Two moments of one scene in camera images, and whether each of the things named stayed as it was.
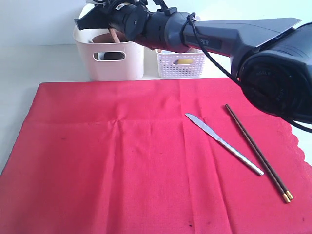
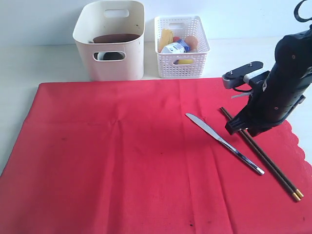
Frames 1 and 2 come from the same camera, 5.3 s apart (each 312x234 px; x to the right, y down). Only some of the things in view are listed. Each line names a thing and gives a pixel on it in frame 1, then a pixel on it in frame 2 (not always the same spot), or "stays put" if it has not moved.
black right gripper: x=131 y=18 -> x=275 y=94
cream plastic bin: x=131 y=68 stays put
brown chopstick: x=286 y=191 -> x=283 y=175
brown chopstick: x=284 y=197 -> x=290 y=190
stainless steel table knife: x=225 y=145 stays put
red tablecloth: x=123 y=158 stays put
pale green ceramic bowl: x=100 y=56 stays put
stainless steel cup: x=113 y=55 stays put
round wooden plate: x=107 y=38 stays put
